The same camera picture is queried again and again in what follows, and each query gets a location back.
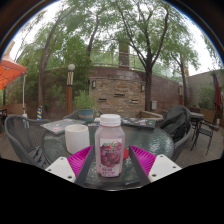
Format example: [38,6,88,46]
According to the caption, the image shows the orange canopy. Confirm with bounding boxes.
[0,54,28,90]

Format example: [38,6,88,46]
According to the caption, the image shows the pink juice bottle white cap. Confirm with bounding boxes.
[94,113,126,178]

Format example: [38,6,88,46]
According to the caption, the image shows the potted green plant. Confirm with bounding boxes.
[73,90,98,123]

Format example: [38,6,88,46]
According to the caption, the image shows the black metal patio chairs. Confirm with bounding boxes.
[189,111,223,156]

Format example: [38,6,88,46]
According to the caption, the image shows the dark patio chairs under canopy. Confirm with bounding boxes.
[0,108,8,126]

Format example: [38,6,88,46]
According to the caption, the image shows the white textured cup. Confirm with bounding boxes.
[64,124,91,155]

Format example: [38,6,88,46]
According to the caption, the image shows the folded dark red umbrella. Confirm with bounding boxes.
[212,70,223,114]

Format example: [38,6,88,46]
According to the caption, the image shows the grey chair under jacket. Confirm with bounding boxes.
[160,105,194,161]

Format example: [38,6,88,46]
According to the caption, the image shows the wooden lamp post white globe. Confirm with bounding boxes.
[65,63,76,116]

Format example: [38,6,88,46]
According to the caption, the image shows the silver laptop with stickers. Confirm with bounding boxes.
[40,118,87,135]

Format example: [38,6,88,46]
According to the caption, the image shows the blue yellow striped bollard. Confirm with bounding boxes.
[36,105,44,120]

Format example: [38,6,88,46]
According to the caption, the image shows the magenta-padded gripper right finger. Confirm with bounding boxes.
[128,144,183,187]

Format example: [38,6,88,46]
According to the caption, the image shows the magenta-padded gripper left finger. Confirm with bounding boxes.
[45,144,96,188]

